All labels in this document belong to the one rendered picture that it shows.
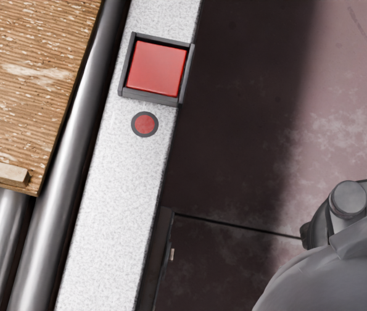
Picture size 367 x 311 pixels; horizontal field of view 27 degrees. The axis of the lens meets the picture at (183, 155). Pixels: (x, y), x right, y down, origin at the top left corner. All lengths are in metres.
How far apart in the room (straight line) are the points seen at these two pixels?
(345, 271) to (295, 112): 1.72
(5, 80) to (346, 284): 0.74
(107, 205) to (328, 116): 1.13
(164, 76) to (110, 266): 0.22
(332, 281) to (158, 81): 0.71
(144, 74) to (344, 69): 1.13
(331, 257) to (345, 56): 1.80
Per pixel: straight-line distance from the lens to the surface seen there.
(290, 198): 1.83
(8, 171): 0.83
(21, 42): 0.91
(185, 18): 0.93
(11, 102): 0.88
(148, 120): 0.88
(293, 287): 0.19
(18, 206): 0.86
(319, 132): 1.89
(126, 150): 0.87
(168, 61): 0.89
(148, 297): 0.92
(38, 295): 0.84
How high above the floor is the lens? 1.74
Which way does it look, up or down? 72 degrees down
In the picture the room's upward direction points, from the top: 9 degrees clockwise
